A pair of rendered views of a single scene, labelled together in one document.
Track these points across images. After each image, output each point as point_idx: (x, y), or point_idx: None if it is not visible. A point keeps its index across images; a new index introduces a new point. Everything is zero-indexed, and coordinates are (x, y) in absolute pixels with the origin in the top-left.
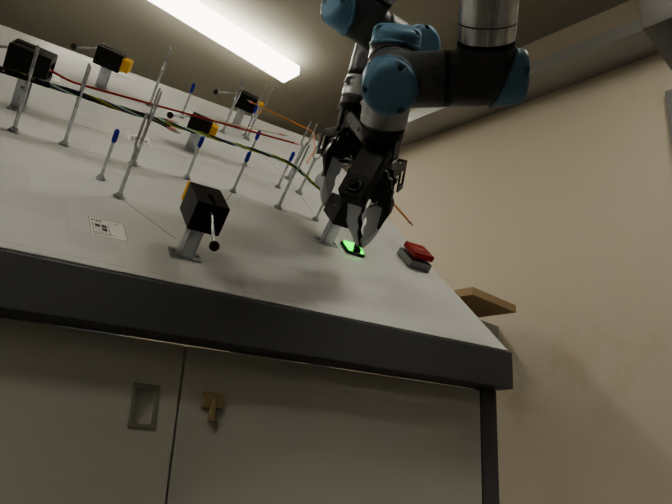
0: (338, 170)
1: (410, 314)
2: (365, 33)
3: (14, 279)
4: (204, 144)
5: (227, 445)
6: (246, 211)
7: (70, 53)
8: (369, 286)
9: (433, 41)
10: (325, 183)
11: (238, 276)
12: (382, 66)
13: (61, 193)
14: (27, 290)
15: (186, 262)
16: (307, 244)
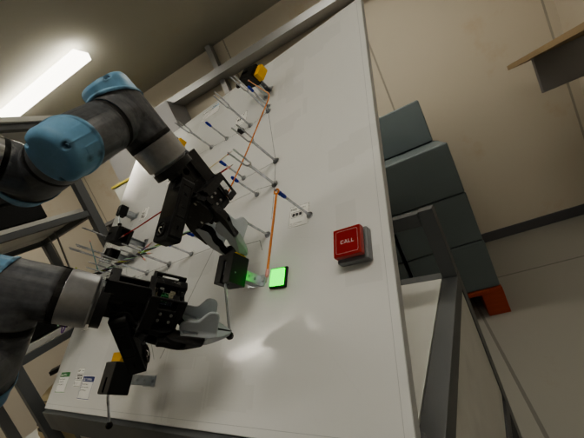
0: (209, 235)
1: (285, 401)
2: (44, 195)
3: (99, 431)
4: (226, 172)
5: None
6: (211, 275)
7: (193, 122)
8: (263, 355)
9: (44, 148)
10: (213, 248)
11: (166, 394)
12: None
13: None
14: (103, 434)
15: (147, 390)
16: (237, 300)
